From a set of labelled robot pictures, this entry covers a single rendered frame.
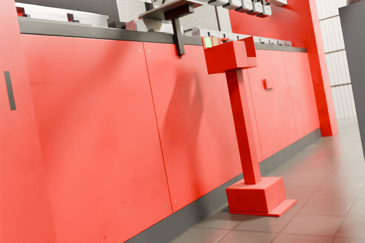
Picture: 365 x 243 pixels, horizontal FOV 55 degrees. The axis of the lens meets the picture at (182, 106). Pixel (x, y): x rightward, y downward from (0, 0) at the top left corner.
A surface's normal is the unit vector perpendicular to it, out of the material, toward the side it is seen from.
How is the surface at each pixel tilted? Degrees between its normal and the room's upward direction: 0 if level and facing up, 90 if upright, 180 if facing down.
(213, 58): 90
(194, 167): 90
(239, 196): 90
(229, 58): 90
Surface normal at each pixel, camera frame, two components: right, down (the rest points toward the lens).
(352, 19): -0.57, 0.11
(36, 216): 0.80, -0.14
